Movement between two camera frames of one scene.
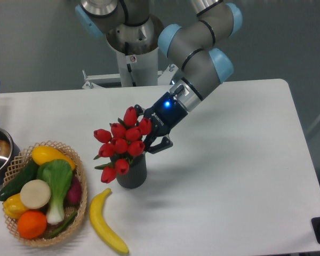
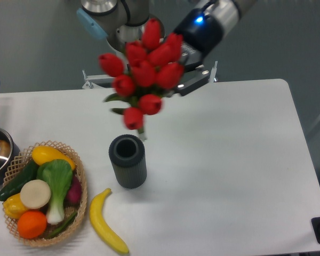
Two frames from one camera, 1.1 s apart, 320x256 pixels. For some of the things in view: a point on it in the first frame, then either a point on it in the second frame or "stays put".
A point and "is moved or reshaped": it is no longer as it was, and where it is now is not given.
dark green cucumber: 29,173 stays put
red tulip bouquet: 125,141 is moved or reshaped
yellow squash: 41,154 stays put
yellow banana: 96,210 stays put
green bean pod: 64,226 stays put
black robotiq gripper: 165,114 to 200,34
